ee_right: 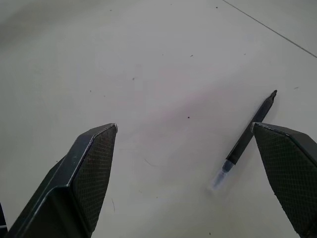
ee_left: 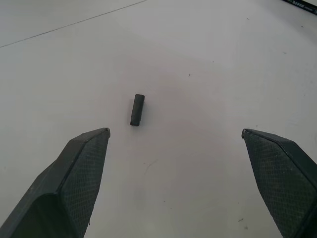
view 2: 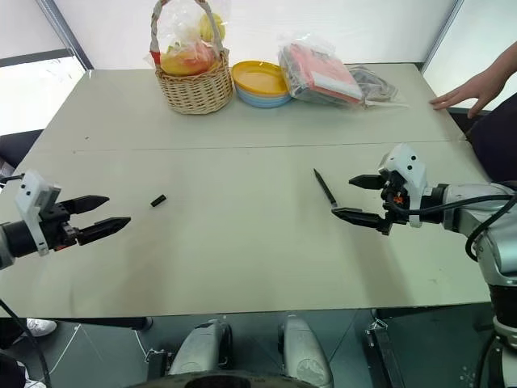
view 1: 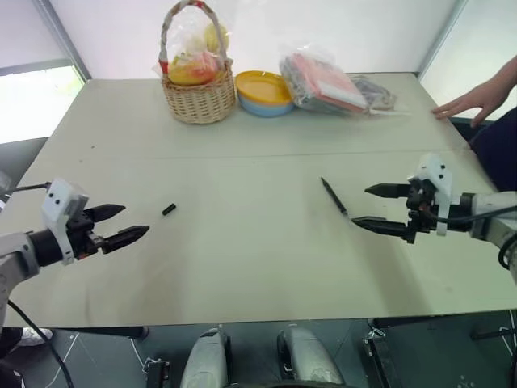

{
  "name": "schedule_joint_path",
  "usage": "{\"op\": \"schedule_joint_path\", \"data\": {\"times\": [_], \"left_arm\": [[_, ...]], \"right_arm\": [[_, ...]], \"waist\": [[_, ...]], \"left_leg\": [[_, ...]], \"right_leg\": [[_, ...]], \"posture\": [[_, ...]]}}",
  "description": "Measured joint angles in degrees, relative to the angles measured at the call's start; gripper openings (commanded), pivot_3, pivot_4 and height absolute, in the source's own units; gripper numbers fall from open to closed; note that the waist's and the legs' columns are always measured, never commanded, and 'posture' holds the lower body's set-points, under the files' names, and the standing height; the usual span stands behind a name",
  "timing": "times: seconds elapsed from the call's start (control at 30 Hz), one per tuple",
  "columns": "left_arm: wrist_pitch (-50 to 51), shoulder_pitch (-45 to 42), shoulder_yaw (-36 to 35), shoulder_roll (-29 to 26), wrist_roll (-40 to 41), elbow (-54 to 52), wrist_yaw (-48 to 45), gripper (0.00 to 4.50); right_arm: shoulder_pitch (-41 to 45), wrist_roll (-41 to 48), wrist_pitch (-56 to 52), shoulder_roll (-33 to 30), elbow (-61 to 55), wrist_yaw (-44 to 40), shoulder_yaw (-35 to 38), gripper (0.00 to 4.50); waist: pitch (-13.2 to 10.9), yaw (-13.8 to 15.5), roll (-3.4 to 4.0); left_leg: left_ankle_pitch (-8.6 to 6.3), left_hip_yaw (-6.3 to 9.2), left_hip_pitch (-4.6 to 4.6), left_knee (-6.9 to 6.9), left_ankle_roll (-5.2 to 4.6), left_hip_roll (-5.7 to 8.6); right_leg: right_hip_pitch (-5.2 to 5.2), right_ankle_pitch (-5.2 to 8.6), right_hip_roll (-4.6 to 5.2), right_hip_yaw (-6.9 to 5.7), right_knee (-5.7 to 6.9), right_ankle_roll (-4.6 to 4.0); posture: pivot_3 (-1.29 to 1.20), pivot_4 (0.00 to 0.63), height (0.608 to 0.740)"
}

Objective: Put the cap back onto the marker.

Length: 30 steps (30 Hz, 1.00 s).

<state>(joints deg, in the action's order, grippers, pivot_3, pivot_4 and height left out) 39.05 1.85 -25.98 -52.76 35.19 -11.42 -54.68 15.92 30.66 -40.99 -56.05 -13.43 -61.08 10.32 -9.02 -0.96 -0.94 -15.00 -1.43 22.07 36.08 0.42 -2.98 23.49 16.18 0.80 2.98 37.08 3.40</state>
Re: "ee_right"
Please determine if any black pen with clear tip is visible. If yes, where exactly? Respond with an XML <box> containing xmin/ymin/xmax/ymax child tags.
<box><xmin>210</xmin><ymin>90</ymin><xmax>278</xmax><ymax>191</ymax></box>

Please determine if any dark blue object with white stripe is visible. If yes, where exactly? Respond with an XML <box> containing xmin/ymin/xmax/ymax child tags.
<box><xmin>0</xmin><ymin>202</ymin><xmax>7</xmax><ymax>233</ymax></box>

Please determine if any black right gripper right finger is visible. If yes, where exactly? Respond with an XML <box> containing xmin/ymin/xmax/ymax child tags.
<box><xmin>250</xmin><ymin>121</ymin><xmax>317</xmax><ymax>238</ymax></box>

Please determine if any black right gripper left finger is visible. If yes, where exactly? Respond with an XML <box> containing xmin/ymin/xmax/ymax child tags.
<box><xmin>4</xmin><ymin>123</ymin><xmax>118</xmax><ymax>238</ymax></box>

